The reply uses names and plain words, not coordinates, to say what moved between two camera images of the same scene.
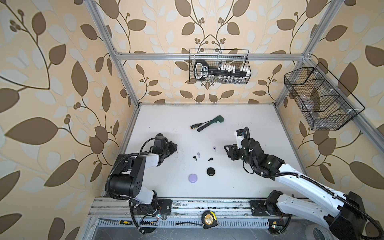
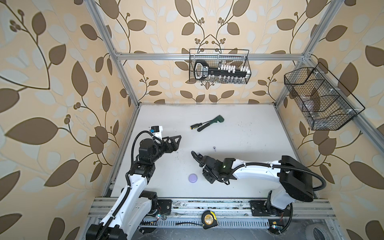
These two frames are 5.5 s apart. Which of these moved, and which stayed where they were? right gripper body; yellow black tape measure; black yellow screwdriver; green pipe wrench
Moved: right gripper body
Stayed: green pipe wrench; black yellow screwdriver; yellow black tape measure
